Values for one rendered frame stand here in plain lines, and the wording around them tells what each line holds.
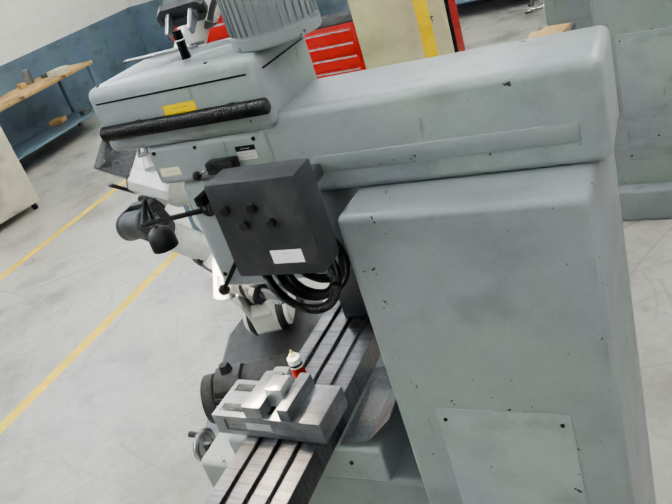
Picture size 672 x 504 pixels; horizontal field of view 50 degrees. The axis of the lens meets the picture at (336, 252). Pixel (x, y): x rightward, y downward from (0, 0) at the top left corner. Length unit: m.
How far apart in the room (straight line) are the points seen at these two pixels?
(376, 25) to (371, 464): 2.07
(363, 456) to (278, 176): 0.96
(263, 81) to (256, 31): 0.10
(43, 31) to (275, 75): 10.46
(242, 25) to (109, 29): 11.44
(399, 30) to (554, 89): 2.07
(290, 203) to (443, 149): 0.34
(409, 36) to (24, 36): 8.86
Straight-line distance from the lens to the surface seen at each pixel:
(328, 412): 1.91
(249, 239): 1.39
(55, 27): 12.13
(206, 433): 2.60
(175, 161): 1.73
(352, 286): 2.28
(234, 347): 3.09
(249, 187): 1.32
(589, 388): 1.56
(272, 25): 1.51
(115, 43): 12.96
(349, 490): 2.15
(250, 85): 1.52
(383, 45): 3.42
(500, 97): 1.38
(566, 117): 1.38
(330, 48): 6.77
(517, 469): 1.77
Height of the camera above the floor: 2.15
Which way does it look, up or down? 27 degrees down
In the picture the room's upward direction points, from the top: 19 degrees counter-clockwise
